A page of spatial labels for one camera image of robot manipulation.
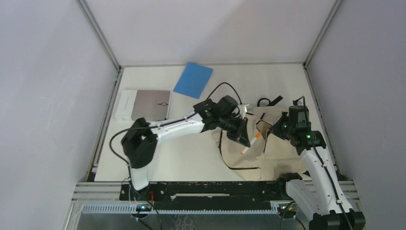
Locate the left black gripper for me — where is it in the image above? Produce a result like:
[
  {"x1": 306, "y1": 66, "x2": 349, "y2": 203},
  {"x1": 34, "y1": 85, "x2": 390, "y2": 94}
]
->
[{"x1": 218, "y1": 115, "x2": 250, "y2": 147}]

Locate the orange capped white pen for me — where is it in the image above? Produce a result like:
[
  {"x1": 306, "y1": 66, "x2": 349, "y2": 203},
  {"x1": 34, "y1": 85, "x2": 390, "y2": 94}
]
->
[{"x1": 241, "y1": 132, "x2": 261, "y2": 155}]

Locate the beige canvas student bag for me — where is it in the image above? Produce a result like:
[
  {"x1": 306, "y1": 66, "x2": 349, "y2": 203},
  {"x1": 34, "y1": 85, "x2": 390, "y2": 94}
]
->
[{"x1": 212, "y1": 105, "x2": 307, "y2": 181}]

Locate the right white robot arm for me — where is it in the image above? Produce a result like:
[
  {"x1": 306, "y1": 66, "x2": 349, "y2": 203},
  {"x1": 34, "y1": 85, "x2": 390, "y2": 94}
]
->
[{"x1": 271, "y1": 105, "x2": 366, "y2": 230}]

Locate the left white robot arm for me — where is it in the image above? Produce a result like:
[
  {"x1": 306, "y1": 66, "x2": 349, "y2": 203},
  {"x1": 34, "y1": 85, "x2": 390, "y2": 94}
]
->
[{"x1": 121, "y1": 95, "x2": 253, "y2": 200}]

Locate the blue notebook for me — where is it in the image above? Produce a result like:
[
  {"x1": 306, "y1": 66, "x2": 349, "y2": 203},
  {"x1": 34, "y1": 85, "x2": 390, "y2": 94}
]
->
[{"x1": 173, "y1": 62, "x2": 213, "y2": 99}]

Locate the grey and white book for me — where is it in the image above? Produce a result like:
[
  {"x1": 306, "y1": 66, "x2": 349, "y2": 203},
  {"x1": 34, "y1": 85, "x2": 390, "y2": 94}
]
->
[{"x1": 114, "y1": 90, "x2": 171, "y2": 121}]

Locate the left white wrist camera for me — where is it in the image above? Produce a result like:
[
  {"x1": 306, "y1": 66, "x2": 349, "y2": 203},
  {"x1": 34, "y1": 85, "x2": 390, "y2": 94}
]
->
[{"x1": 238, "y1": 103, "x2": 254, "y2": 115}]

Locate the black mounting rail base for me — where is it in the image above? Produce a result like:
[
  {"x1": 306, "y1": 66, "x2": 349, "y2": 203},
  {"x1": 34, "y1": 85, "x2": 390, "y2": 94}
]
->
[{"x1": 119, "y1": 181, "x2": 292, "y2": 212}]

